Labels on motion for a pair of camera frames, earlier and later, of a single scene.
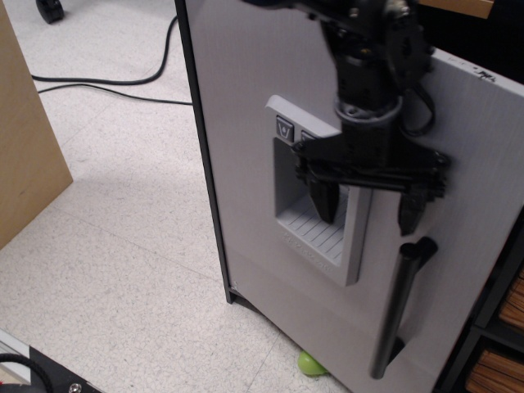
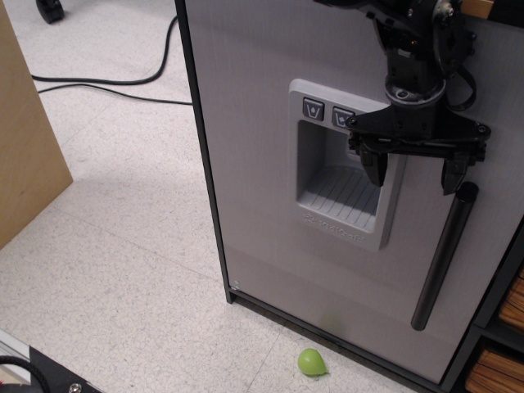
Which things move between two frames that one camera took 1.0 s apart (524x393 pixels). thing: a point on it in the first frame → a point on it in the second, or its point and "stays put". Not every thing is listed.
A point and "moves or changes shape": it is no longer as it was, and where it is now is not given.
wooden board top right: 480,8 stays put
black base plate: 62,380 stays put
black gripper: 368,153 → 426,129
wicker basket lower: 493,373 stays put
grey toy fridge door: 267,81 moves or changes shape
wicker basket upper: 512,311 stays put
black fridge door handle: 389,344 → 466,197
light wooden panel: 33,172 stays put
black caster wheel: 51,11 stays put
